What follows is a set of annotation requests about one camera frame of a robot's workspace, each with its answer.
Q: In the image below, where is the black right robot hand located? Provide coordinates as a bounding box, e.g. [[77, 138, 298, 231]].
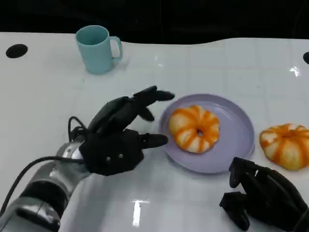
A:
[[219, 157, 309, 232]]

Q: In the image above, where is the lilac plate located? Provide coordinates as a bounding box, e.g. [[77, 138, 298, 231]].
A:
[[158, 93, 256, 174]]

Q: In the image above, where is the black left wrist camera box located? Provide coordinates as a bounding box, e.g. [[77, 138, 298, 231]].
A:
[[80, 129, 145, 176]]

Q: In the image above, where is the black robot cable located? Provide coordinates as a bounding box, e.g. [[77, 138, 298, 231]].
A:
[[68, 116, 88, 141], [0, 156, 85, 214]]

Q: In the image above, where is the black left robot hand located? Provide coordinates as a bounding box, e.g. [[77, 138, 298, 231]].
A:
[[86, 85, 176, 149]]

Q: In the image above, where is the pale green mug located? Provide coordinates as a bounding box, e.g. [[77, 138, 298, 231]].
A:
[[75, 25, 123, 74]]

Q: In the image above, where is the orange and white bread roll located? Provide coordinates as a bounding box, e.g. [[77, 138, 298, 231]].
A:
[[168, 105, 220, 153], [259, 123, 309, 171]]

